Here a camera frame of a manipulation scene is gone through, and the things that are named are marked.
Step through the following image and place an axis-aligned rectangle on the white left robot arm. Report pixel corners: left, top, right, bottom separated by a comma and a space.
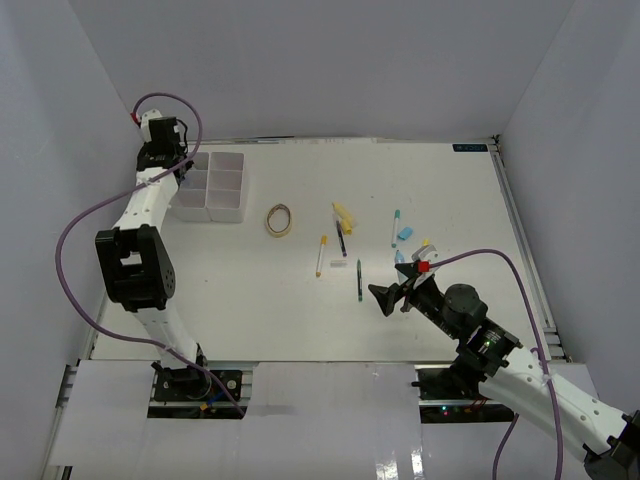
95, 109, 212, 399

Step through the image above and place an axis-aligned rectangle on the aluminium table edge rail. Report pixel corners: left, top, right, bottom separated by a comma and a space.
488, 135, 573, 363

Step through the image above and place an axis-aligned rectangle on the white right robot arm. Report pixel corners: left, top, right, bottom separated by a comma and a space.
368, 261, 639, 479

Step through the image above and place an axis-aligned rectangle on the yellow highlighter cap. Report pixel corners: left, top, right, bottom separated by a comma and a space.
341, 219, 352, 235

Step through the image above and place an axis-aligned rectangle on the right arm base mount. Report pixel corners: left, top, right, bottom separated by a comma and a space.
412, 363, 514, 425

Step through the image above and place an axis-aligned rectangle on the yellow highlighter body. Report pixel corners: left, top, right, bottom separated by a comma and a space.
332, 202, 356, 229

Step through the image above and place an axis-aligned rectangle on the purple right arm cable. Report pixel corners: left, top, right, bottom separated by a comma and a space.
429, 248, 564, 480

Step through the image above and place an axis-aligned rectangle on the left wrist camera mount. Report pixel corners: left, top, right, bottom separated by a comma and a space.
130, 109, 163, 143

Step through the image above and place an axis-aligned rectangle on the purple gel pen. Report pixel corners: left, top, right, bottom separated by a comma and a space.
334, 216, 348, 258

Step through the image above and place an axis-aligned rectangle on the black table logo label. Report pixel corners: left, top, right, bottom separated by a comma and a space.
452, 143, 488, 153

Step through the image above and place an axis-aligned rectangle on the white left organizer box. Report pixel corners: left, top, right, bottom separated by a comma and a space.
170, 153, 210, 223

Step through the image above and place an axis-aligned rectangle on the white marker teal cap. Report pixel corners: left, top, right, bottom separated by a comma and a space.
390, 209, 401, 249

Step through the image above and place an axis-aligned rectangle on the white front cover panel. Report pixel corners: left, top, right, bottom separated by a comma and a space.
42, 360, 629, 480

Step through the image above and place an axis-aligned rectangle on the white right organizer box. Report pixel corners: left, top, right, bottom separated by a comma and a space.
205, 152, 248, 223

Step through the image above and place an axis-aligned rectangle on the blue cap spray bottle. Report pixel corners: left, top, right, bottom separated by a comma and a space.
180, 161, 193, 183

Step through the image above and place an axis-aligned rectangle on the white marker orange cap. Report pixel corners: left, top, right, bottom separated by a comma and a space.
315, 235, 328, 278

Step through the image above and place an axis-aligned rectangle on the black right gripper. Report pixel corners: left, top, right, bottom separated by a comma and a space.
368, 263, 461, 340

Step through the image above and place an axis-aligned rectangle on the yellow masking tape roll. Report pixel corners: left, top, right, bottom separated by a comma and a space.
264, 203, 293, 239

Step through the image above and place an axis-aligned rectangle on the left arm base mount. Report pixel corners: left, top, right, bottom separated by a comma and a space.
147, 368, 246, 420

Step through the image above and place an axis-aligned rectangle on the green highlighter pen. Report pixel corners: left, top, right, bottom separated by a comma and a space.
356, 258, 363, 302

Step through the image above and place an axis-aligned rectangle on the light blue highlighter cap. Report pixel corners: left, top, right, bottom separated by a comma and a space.
396, 227, 413, 241

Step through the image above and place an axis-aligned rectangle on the white organizer box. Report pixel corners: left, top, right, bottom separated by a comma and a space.
170, 153, 210, 223
205, 152, 248, 223

